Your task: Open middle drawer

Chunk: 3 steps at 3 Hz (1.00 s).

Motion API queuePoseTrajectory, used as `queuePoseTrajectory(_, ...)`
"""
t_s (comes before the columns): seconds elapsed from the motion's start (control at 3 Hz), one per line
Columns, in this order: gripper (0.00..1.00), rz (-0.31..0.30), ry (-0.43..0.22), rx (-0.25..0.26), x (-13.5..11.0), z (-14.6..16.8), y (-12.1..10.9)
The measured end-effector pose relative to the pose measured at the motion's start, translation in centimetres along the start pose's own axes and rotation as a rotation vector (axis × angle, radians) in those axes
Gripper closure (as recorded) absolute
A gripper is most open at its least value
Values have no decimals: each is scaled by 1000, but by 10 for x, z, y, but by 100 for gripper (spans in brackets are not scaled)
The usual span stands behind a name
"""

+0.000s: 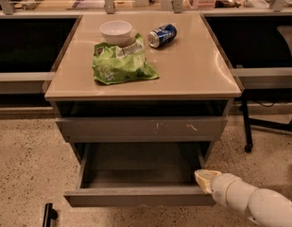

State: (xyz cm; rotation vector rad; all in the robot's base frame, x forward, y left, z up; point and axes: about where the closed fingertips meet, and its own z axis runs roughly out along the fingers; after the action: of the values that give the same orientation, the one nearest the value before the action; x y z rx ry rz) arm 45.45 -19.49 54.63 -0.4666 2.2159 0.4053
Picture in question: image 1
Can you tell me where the grey top drawer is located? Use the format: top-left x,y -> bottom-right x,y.
56,116 -> 227,143

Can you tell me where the black table leg with caster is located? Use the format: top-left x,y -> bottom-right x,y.
241,96 -> 253,153

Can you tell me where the white bowl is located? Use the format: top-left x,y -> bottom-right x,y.
99,21 -> 132,45

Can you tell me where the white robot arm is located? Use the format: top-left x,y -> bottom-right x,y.
195,169 -> 292,227

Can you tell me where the grey drawer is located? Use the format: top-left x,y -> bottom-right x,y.
64,143 -> 215,207
56,116 -> 227,143

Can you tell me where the blue soda can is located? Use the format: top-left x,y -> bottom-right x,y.
147,24 -> 177,48

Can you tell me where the grey drawer cabinet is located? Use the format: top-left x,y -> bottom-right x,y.
45,12 -> 241,155

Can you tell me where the green chip bag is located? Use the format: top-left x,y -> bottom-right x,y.
93,33 -> 160,85

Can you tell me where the black object on floor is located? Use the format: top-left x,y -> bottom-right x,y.
42,202 -> 59,227

